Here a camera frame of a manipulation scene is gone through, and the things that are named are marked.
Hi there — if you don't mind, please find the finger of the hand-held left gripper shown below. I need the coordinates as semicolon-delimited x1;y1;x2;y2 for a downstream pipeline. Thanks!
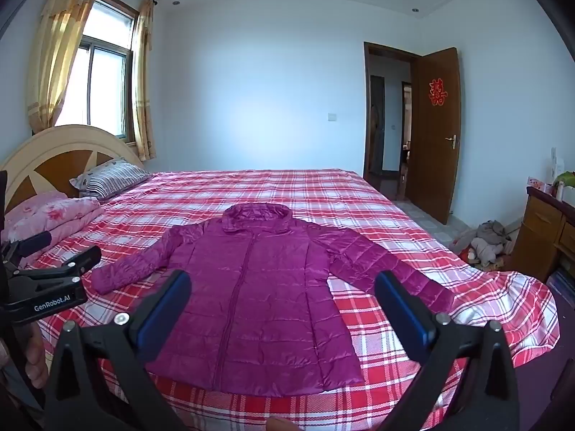
22;245;102;295
2;231;52;270

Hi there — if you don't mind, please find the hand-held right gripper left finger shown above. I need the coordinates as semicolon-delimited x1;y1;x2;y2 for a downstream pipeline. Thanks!
45;269;194;431

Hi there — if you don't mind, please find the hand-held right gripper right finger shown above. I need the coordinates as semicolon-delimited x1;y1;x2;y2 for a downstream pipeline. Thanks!
374;270;533;431

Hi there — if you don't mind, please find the purple quilted down jacket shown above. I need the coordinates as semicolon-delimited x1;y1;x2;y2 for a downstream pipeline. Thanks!
92;203;455;399

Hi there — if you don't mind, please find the pile of grey clothes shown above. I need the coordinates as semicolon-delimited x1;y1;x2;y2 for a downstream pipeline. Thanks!
449;220;522;268

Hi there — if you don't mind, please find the person's left hand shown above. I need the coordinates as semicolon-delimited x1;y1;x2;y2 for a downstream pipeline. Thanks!
23;322;49;390

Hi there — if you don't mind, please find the pink floral folded quilt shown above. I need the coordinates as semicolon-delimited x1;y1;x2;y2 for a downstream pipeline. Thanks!
2;191;103;270

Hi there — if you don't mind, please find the striped pillow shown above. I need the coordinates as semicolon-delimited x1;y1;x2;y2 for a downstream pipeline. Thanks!
69;157;151;200

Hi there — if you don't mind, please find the cream and brown wooden headboard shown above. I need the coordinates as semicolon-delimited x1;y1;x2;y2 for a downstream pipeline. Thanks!
0;124;149;216

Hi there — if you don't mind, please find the wooden cabinet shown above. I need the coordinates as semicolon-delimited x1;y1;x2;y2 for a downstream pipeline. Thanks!
512;186;575;283

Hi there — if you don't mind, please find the brown wooden door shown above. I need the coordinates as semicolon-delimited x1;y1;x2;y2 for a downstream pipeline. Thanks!
404;47;463;226

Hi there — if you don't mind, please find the bed with red plaid sheet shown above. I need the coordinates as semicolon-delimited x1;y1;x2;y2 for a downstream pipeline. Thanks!
0;168;560;431

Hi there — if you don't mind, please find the wide yellow curtain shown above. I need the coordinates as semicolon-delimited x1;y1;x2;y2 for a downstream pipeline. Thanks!
27;0;106;135

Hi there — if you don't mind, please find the narrow yellow curtain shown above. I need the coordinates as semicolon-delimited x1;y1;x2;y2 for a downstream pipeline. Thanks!
130;0;158;162

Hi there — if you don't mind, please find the green object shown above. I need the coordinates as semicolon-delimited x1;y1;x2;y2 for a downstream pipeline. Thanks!
553;171;575;198

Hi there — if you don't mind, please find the red paper door decoration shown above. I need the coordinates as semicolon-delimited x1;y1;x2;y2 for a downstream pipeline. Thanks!
428;78;450;106

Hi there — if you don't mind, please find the brown door frame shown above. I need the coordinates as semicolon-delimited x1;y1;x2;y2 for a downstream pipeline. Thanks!
363;41;423;189

